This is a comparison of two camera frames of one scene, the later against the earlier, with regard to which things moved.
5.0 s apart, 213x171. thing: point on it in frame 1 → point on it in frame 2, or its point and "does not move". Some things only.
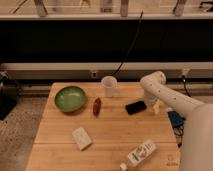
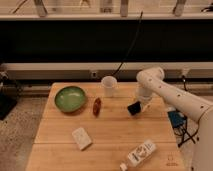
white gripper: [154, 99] → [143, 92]
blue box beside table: [176, 119] does not move
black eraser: [133, 108] does not move
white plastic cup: [109, 84] does not move
